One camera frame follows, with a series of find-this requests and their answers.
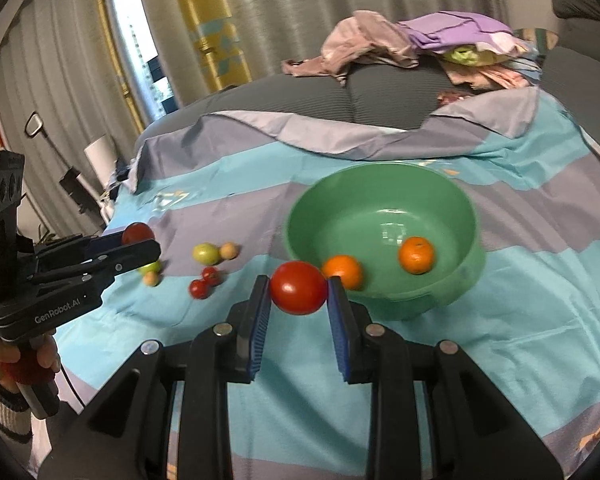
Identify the patterned colourful cloth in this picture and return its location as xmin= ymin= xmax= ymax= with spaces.
xmin=437 ymin=27 xmax=561 ymax=108

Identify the orange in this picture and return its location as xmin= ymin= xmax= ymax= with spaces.
xmin=398 ymin=236 xmax=436 ymax=275
xmin=322 ymin=255 xmax=364 ymax=291

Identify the small red tomato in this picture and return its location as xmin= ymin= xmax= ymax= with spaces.
xmin=122 ymin=222 xmax=156 ymax=246

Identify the green cloth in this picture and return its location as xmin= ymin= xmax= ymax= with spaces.
xmin=441 ymin=45 xmax=482 ymax=66

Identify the green plastic bowl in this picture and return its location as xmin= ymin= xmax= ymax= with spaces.
xmin=284 ymin=162 xmax=487 ymax=322

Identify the yellow patterned curtain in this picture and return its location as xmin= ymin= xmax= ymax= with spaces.
xmin=171 ymin=0 xmax=254 ymax=95

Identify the purple cloth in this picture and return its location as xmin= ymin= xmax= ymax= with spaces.
xmin=397 ymin=9 xmax=522 ymax=57

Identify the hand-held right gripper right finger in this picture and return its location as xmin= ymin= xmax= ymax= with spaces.
xmin=327 ymin=276 xmax=564 ymax=480

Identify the person's left hand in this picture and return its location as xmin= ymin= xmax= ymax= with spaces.
xmin=0 ymin=334 xmax=62 ymax=397

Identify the window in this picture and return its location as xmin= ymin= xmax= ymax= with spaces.
xmin=101 ymin=0 xmax=182 ymax=126

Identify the blue grey striped bed sheet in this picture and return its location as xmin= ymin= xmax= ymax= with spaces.
xmin=55 ymin=87 xmax=600 ymax=480

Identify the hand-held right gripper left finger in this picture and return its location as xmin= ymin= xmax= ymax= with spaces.
xmin=37 ymin=275 xmax=272 ymax=480

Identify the large red tomato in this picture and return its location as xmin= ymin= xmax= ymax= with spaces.
xmin=269 ymin=260 xmax=329 ymax=316

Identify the pink cloth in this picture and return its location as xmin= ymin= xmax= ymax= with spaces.
xmin=281 ymin=10 xmax=422 ymax=87

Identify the black device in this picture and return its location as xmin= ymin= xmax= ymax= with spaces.
xmin=59 ymin=164 xmax=108 ymax=223

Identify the black looped handle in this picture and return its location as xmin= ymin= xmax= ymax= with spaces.
xmin=24 ymin=112 xmax=48 ymax=138

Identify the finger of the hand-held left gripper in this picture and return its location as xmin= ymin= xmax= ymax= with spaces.
xmin=32 ymin=238 xmax=162 ymax=288
xmin=32 ymin=232 xmax=131 ymax=262

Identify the person's left forearm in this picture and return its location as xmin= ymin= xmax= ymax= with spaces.
xmin=0 ymin=372 xmax=37 ymax=445

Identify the grey curtain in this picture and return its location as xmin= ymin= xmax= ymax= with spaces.
xmin=132 ymin=0 xmax=508 ymax=83
xmin=0 ymin=0 xmax=148 ymax=241

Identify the grey ribbed sofa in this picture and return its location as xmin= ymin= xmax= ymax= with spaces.
xmin=132 ymin=0 xmax=600 ymax=171

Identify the white box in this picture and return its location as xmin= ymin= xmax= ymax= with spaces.
xmin=83 ymin=133 xmax=120 ymax=188

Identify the black cable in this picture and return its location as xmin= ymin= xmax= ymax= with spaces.
xmin=59 ymin=364 xmax=88 ymax=408

